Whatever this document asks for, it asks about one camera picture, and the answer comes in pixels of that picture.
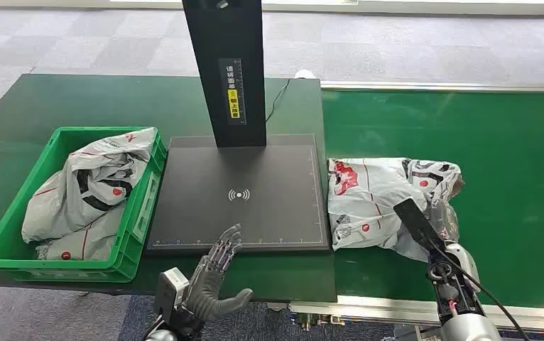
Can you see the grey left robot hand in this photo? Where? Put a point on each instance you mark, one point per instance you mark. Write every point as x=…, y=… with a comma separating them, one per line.
x=211, y=296

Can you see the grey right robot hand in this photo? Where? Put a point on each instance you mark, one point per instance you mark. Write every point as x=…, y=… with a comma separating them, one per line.
x=415, y=221

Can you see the white polybag with red print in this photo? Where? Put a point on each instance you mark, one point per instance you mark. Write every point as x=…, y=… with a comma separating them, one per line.
x=371, y=197

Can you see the black inbound scanner machine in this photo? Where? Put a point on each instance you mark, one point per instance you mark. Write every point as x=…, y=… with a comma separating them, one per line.
x=253, y=212

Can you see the green conveyor belt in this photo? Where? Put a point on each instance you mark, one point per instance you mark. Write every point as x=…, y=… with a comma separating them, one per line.
x=488, y=141

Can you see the flat grey polybag package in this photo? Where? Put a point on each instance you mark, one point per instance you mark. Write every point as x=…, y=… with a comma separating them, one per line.
x=93, y=242

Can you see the crumpled grey polybag package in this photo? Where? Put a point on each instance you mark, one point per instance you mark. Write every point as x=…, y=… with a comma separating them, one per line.
x=88, y=188

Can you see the white table foot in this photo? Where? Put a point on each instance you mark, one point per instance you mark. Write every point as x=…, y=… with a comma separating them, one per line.
x=83, y=293
x=276, y=306

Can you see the green plastic crate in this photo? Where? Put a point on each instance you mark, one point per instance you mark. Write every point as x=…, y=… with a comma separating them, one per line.
x=131, y=235

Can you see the small white round object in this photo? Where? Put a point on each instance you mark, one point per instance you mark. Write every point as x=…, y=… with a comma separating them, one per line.
x=305, y=74

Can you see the yellow and black label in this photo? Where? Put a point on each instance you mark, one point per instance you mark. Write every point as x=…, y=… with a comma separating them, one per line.
x=234, y=101

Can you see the dark green table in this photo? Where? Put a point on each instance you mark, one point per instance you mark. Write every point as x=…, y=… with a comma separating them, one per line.
x=112, y=101

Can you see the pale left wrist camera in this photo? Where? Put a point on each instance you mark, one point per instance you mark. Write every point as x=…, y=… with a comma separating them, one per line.
x=168, y=292

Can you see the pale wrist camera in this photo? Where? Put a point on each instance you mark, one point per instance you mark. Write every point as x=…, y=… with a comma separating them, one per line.
x=465, y=259
x=168, y=292

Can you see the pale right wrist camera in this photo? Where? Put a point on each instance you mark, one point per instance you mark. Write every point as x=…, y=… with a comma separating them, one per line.
x=465, y=259

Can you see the aluminium conveyor rail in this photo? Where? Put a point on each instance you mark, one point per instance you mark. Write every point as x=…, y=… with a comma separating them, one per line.
x=441, y=86
x=371, y=308

